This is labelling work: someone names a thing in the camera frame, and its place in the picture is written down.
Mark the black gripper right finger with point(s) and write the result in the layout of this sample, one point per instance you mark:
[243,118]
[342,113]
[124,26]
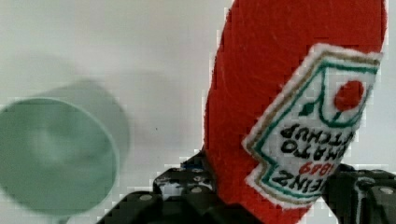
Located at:
[361,196]

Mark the green metal mug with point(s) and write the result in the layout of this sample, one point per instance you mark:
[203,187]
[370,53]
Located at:
[62,149]

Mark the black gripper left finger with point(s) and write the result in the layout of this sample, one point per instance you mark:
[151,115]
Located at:
[183,195]

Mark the red plush ketchup bottle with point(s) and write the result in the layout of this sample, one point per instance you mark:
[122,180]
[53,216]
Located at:
[290,82]

